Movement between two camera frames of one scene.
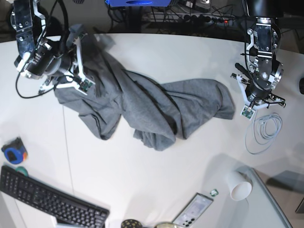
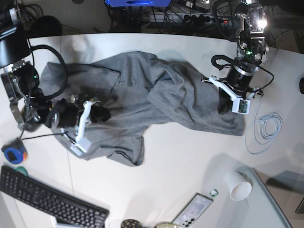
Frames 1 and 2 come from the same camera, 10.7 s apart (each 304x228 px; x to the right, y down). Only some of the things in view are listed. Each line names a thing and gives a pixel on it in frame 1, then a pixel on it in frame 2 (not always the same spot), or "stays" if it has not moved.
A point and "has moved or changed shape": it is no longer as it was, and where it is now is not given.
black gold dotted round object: x=130 y=223 stays
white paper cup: x=240 y=188 stays
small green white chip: x=214 y=192 stays
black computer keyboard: x=70 y=212 stays
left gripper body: x=64 y=70 → x=72 y=117
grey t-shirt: x=161 y=114 has moved or changed shape
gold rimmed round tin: x=166 y=225 stays
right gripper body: x=254 y=98 → x=235 y=91
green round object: x=22 y=170 stays
